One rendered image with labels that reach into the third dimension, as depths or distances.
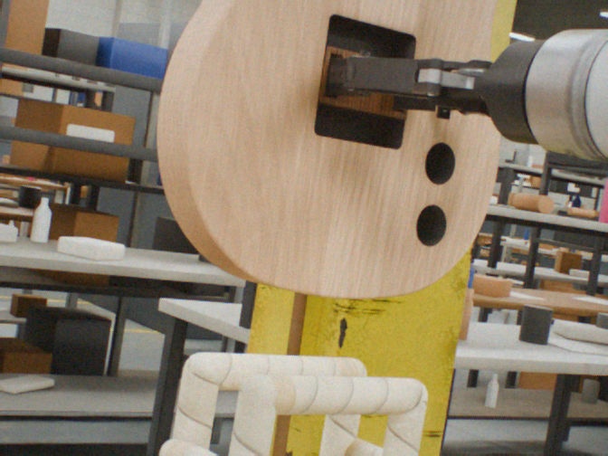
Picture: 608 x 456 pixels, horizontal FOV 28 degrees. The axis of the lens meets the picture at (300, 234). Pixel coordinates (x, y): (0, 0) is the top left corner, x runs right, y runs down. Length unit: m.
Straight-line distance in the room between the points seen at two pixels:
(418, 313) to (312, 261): 1.14
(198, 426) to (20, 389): 4.03
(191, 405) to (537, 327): 3.44
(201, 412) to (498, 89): 0.37
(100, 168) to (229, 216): 5.02
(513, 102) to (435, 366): 1.36
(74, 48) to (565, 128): 5.16
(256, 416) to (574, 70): 0.36
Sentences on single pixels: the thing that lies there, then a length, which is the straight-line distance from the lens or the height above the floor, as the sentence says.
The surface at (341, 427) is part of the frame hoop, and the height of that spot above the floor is 1.15.
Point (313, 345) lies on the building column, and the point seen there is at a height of 1.08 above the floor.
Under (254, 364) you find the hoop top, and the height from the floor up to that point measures 1.21.
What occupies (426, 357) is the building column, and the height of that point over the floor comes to 1.09.
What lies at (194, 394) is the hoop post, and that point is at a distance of 1.03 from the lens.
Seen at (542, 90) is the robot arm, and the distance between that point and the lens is 0.84.
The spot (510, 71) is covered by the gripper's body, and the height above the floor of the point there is 1.47.
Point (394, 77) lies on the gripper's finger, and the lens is 0.91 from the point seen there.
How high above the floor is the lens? 1.38
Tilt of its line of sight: 3 degrees down
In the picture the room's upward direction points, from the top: 9 degrees clockwise
